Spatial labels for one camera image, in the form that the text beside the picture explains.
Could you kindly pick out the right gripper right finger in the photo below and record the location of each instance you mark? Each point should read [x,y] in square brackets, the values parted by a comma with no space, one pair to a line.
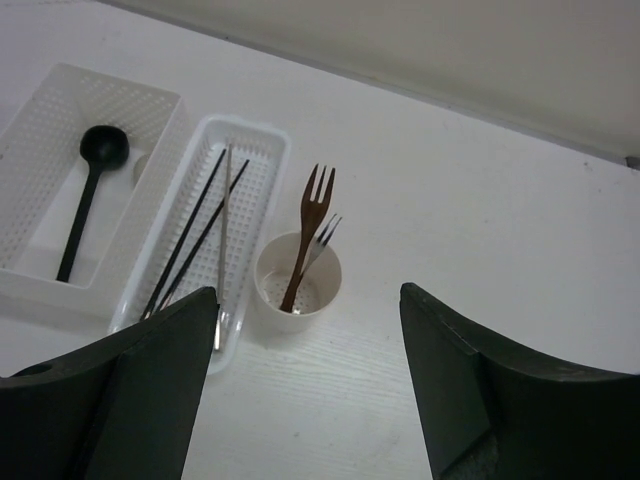
[492,408]

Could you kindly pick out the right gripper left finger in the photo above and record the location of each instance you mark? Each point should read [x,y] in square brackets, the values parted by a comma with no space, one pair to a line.
[122,407]

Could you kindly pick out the black chopstick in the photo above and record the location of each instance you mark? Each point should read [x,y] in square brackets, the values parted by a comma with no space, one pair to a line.
[186,264]
[176,250]

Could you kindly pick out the small metal fork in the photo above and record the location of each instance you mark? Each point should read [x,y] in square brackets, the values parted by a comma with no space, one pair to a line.
[321,241]

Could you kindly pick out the grey metal chopstick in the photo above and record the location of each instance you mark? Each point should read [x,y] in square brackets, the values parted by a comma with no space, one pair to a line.
[223,247]

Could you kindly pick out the black plastic spoon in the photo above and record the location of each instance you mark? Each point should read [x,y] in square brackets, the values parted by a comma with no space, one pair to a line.
[104,148]

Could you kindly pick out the brown wooden fork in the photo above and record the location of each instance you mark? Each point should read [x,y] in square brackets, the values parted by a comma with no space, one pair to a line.
[313,209]

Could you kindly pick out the white perforated tray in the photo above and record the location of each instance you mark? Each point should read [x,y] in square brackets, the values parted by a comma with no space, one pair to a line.
[252,207]

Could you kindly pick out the white paper cup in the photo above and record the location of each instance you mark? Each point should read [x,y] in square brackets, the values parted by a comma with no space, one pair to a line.
[318,289]

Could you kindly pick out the white square box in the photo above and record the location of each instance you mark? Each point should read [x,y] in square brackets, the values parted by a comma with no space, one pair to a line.
[43,176]

